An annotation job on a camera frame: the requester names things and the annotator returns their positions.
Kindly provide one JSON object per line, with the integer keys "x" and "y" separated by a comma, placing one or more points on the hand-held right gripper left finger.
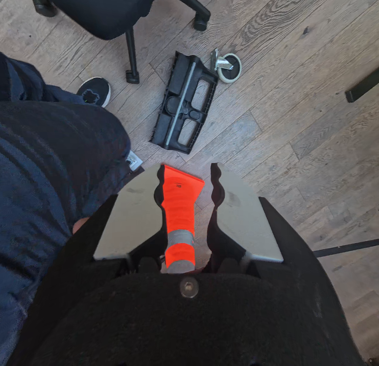
{"x": 130, "y": 218}

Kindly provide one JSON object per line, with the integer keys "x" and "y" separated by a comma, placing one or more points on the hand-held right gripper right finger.
{"x": 248, "y": 224}

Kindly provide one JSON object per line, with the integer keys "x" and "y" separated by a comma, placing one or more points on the black desk foot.
{"x": 362, "y": 87}

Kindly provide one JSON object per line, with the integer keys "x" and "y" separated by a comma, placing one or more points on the person's right hand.
{"x": 79, "y": 224}

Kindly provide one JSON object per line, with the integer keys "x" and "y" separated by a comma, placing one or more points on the orange traffic cone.
{"x": 180, "y": 209}

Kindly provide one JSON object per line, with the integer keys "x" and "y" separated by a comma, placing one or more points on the white floor outlet plate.
{"x": 133, "y": 161}

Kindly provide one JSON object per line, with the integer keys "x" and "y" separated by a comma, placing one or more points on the thin black floor bar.
{"x": 346, "y": 247}

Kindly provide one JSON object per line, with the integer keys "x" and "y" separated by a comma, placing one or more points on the person's blue trousers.
{"x": 44, "y": 164}

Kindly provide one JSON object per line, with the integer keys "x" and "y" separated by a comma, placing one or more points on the black swivel caster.
{"x": 228, "y": 68}

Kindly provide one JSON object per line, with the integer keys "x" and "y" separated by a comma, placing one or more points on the black office chair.
{"x": 97, "y": 10}

